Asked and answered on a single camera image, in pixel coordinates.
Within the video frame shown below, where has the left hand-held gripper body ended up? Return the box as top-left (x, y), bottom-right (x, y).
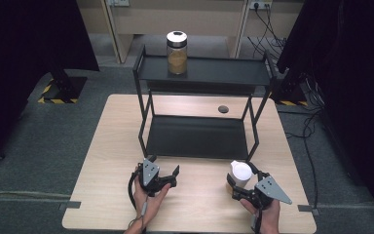
top-left (136, 157), bottom-right (178, 198)

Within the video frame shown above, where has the black stand base striped tape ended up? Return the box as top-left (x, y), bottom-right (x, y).
top-left (268, 76), bottom-right (310, 107)
top-left (37, 75), bottom-right (89, 105)

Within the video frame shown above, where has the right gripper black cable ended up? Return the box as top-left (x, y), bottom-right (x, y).
top-left (250, 208), bottom-right (264, 234)

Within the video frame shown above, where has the black two-tier metal rack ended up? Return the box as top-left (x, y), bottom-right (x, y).
top-left (131, 44), bottom-right (278, 164)

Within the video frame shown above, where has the bundle of black cables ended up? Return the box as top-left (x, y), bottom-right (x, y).
top-left (246, 3), bottom-right (287, 62)

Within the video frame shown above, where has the black floor cable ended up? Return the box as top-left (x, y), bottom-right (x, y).
top-left (276, 72), bottom-right (326, 211)

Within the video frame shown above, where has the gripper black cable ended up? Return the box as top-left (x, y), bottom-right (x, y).
top-left (250, 208), bottom-right (264, 234)
top-left (128, 171), bottom-right (150, 234)

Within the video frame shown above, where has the jar with white lid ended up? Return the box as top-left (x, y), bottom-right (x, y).
top-left (225, 159), bottom-right (253, 196)

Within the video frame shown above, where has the beige wooden desk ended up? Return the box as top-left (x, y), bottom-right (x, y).
top-left (75, 0), bottom-right (306, 65)

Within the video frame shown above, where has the grey floor tape strip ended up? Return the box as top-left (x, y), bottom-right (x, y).
top-left (57, 201), bottom-right (83, 212)
top-left (297, 204), bottom-right (321, 216)

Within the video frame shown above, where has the glass jar with silver lid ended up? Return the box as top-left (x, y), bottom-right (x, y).
top-left (166, 30), bottom-right (189, 76)

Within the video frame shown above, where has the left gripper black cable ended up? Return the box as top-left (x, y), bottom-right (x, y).
top-left (128, 171), bottom-right (150, 234)

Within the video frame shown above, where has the person's left hand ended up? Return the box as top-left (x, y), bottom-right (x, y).
top-left (131, 165), bottom-right (172, 230)

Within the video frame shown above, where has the black curtain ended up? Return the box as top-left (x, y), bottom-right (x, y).
top-left (0, 0), bottom-right (99, 168)
top-left (276, 0), bottom-right (374, 227)

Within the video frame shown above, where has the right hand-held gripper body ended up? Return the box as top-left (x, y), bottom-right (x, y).
top-left (231, 175), bottom-right (293, 211)

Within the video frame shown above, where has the person's right hand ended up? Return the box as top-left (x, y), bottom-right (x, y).
top-left (239, 197), bottom-right (281, 234)

